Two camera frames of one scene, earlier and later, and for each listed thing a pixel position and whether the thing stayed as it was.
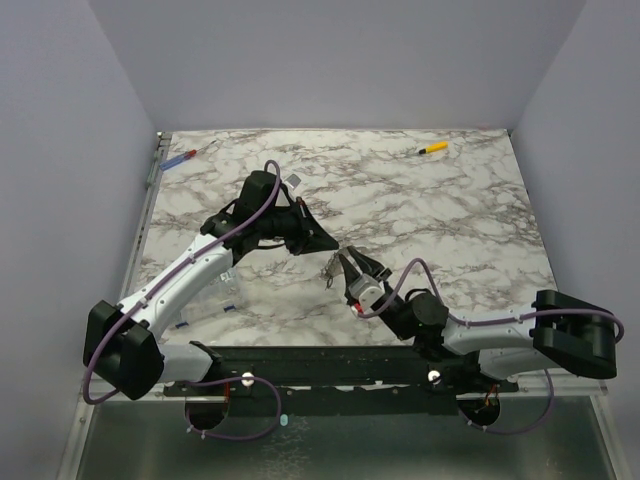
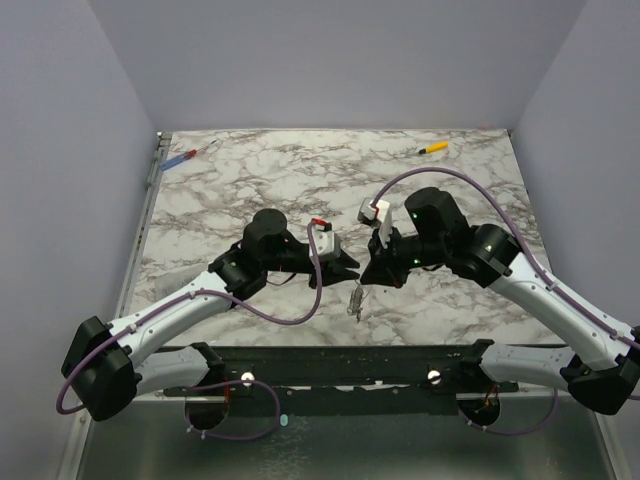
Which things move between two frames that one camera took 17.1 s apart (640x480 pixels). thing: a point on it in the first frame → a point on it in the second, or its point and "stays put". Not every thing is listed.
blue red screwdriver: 182,157 stays put
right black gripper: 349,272 → 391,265
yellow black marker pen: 435,147 stays put
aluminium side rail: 158,156 stays put
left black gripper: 311,236 → 335,270
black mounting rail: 371,380 stays put
